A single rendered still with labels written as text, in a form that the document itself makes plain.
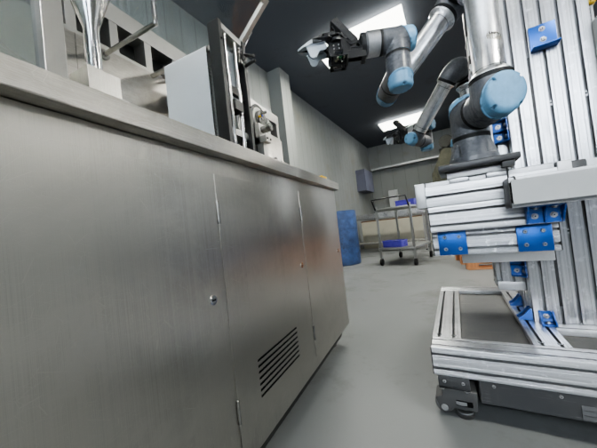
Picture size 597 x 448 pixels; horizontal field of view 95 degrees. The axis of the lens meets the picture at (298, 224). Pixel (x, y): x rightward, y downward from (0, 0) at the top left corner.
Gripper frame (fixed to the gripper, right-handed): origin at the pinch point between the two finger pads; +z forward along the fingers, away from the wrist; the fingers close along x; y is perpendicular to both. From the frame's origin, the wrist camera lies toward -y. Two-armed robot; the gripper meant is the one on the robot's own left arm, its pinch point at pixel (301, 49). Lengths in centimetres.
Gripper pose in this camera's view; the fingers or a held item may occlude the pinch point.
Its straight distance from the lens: 105.1
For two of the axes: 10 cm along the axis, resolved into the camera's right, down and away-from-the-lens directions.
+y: 1.0, 9.8, -1.6
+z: -9.9, 1.1, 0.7
